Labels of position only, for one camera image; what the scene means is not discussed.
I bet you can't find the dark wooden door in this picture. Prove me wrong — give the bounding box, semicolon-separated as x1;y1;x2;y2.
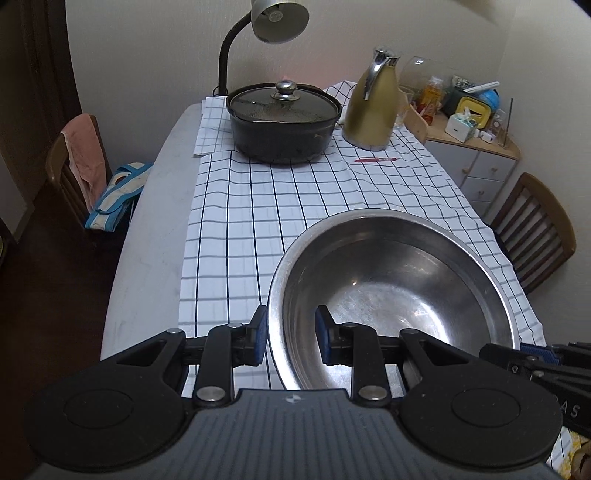
0;0;86;241

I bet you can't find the wooden chair with towel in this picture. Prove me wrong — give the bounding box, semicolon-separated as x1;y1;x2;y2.
45;114;139;234

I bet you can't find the checkered tablecloth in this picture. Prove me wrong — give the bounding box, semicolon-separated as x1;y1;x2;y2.
178;80;573;472

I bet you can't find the white tissue box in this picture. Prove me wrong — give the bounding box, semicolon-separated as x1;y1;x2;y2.
445;107;479;142

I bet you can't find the orange drink bottle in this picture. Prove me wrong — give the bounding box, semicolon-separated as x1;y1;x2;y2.
417;76;444;126

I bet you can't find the large stainless steel bowl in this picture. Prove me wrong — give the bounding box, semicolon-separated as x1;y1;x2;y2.
267;209;523;394

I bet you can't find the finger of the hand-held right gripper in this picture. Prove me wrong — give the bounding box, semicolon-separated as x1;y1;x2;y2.
478;343;591;389
520;340;591;367

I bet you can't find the clear glass dome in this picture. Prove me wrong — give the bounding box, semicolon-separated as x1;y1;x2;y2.
401;56;438;95

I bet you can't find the blue and white striped bag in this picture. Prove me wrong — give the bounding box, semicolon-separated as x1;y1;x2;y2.
84;162;154;232

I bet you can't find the person's right hand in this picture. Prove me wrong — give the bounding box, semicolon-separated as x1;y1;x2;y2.
569;438;591;480

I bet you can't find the clear drinking glass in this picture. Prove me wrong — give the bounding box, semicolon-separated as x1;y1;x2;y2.
394;85;417;131

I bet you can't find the pink towel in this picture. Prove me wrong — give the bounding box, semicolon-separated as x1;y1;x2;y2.
61;114;110;209

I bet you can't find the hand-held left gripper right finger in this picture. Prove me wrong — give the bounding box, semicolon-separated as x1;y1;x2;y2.
315;304;482;409

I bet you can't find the black pot with glass lid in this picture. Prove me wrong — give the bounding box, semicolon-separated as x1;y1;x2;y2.
226;79;343;165

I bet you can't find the yellow box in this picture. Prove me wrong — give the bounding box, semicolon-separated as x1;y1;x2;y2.
455;95;493;133

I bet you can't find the brown wooden slatted chair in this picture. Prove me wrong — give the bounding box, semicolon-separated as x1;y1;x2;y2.
488;172;577;296

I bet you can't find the blue globe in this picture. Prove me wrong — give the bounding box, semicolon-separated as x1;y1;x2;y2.
478;87;502;112

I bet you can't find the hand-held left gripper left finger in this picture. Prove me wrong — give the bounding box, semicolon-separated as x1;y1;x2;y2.
102;305;269;410

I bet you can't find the gold thermos jug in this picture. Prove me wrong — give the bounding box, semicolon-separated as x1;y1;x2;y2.
342;45;403;151

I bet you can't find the grey gooseneck desk lamp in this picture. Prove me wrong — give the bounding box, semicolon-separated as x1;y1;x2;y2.
216;0;310;96

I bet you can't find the white cabinet with wooden top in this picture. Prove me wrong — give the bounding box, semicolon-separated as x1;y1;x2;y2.
410;110;521;219

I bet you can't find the wooden tray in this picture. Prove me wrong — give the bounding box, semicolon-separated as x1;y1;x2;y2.
405;107;428;145

